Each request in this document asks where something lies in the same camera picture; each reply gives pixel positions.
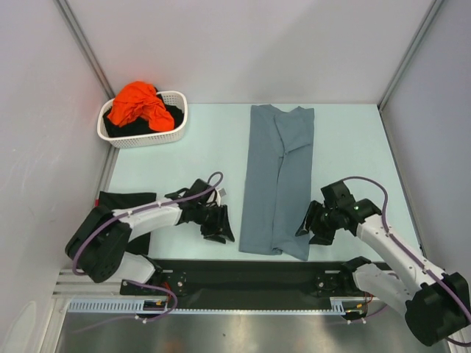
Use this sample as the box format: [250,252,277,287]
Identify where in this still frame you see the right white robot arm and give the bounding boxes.
[298,179,470,346]

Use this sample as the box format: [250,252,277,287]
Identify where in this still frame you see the orange t-shirt in basket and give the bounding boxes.
[108,81,175,132]

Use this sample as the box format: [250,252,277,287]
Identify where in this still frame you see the aluminium front rail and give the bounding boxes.
[52,268,126,299]

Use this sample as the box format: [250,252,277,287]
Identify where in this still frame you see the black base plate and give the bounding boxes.
[120,260,372,311]

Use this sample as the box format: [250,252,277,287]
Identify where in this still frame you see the black garment in basket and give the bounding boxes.
[103,103,183,138]

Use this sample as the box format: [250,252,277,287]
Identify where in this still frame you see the left aluminium corner post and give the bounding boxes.
[53,0,115,99]

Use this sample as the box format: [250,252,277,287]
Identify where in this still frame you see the white slotted cable duct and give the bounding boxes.
[68,299,346,316]

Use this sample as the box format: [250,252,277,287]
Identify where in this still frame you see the grey-blue t-shirt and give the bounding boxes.
[239,104,315,261]

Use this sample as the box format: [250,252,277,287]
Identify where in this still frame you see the folded black t-shirt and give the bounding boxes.
[97,191,157,255]

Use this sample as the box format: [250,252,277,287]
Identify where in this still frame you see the aluminium corner post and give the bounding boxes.
[53,0,115,99]
[377,0,447,113]

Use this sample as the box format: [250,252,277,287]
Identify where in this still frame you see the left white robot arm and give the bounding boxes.
[65,179,235,294]

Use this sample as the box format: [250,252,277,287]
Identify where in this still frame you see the right aluminium corner post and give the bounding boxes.
[377,0,447,113]

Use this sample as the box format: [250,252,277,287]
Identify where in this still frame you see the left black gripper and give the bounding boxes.
[193,203,234,243]

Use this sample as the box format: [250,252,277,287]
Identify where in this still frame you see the white plastic laundry basket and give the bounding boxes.
[96,90,188,149]

